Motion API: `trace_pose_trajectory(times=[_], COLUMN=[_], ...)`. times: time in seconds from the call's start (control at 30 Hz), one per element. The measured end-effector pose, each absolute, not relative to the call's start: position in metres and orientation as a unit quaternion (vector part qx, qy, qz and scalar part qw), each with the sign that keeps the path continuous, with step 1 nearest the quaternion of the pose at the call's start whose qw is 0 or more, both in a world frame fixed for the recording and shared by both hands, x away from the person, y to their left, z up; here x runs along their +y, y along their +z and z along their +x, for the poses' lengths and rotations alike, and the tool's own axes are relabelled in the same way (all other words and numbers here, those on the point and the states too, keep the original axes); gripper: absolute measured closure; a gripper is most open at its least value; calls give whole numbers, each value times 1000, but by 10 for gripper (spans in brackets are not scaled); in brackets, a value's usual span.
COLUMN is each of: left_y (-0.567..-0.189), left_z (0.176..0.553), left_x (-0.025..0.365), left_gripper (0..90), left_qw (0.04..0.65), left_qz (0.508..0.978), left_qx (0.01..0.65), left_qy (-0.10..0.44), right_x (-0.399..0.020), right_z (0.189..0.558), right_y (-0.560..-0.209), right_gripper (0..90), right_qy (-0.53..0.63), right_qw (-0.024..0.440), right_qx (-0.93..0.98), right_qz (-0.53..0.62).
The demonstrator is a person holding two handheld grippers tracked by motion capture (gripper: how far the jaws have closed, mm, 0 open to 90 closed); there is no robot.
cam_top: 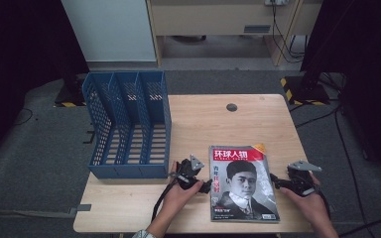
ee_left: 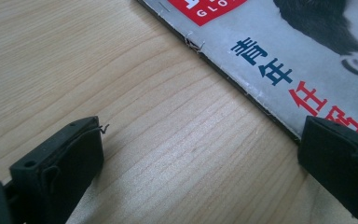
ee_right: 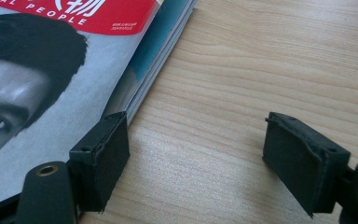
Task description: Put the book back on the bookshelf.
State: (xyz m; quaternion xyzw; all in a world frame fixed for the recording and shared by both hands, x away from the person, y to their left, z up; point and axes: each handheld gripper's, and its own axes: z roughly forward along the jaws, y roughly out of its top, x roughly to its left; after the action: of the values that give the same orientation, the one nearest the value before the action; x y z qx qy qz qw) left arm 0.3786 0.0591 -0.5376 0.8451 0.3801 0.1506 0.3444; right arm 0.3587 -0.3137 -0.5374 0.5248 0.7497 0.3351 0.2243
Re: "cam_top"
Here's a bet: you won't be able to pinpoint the hand-held gripper black cable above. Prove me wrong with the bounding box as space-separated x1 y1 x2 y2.
151 178 182 222
316 187 332 220

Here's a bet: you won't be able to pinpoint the patterned shirt sleeve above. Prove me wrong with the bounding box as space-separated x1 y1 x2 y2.
131 229 157 238

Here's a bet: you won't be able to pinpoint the black stand base striped tape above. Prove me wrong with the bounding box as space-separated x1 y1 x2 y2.
53 74 89 109
280 74 331 107

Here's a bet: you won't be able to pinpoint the thin black floor cable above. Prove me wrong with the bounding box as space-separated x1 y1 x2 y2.
13 107 35 127

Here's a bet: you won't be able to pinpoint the white cabinet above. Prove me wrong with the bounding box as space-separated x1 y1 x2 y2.
61 0 157 63

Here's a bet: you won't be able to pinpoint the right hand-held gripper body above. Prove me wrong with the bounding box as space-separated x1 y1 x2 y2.
282 160 323 198

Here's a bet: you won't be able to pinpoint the grey tape strip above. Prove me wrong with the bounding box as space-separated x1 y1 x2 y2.
68 203 92 216

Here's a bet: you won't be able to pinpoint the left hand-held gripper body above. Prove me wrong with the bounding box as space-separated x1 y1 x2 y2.
177 154 206 191

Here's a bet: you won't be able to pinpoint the person's left hand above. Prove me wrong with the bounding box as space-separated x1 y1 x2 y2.
163 161 205 216

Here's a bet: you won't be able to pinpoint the blue plastic file rack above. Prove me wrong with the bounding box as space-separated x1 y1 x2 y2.
81 69 173 180

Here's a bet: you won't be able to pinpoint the dark curtain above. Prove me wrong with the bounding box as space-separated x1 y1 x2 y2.
300 0 381 191
0 0 91 168

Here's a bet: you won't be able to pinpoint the long black floor cable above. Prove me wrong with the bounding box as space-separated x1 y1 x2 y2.
334 107 369 232

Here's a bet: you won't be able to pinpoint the left hand-held gripper black cable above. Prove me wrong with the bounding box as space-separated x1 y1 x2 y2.
151 178 182 222

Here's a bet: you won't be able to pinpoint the thick black floor cable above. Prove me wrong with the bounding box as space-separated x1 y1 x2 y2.
338 217 381 238

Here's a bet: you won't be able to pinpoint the person's right hand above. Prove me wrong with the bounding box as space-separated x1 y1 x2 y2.
279 173 332 229

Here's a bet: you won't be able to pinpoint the right hand-held gripper black cable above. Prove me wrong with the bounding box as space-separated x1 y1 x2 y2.
316 187 332 220

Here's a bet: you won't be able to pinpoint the portrait cover magazine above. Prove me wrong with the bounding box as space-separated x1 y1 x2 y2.
207 143 281 223

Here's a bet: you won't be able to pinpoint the hanging black cables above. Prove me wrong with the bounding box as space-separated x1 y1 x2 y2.
270 3 309 64

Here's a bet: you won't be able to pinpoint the light wooden desk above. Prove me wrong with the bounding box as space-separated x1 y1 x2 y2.
145 0 323 67

